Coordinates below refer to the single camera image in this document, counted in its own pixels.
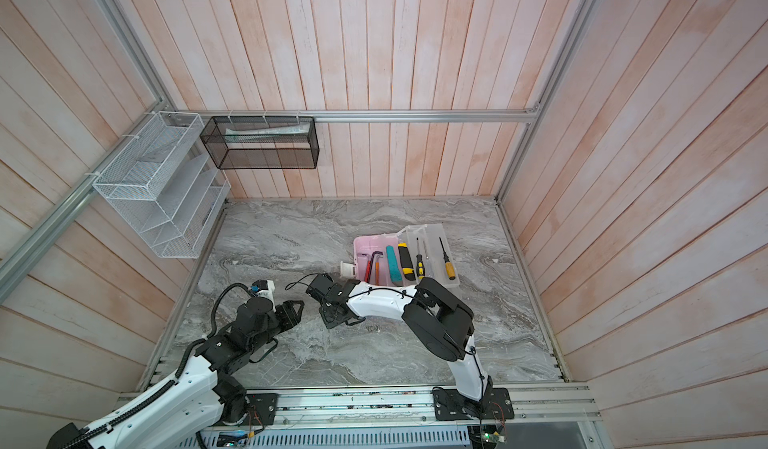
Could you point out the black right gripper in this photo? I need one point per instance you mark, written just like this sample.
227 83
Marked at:
328 319

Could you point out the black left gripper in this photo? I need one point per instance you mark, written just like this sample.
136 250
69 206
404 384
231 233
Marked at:
289 314

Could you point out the teal utility knife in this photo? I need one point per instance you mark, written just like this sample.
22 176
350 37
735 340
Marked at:
393 266

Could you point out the steel hex key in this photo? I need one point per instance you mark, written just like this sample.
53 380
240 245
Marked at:
378 255

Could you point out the yellow black utility knife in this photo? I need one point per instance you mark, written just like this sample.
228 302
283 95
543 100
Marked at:
406 262

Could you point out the yellow black phillips screwdriver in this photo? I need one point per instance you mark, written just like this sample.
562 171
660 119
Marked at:
421 268

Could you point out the pink tool box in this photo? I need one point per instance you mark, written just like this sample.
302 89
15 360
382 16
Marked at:
364 246

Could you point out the orange handled screwdriver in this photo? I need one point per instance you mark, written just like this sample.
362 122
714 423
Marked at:
448 265

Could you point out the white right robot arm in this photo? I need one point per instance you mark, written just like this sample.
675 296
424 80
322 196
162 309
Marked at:
439 319

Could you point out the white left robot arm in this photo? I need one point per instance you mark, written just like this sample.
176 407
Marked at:
201 392

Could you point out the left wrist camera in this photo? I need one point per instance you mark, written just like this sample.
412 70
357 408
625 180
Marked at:
263 289

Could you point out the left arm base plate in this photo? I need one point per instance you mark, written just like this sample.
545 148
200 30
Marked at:
253 409

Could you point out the aluminium mounting rail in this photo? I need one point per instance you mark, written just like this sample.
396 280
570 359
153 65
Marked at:
411 406

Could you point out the white wire mesh shelf rack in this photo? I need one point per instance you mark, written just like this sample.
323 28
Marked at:
168 196

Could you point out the black mesh wall basket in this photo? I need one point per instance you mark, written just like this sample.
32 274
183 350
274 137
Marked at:
262 142

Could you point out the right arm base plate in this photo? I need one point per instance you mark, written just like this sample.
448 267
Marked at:
450 405

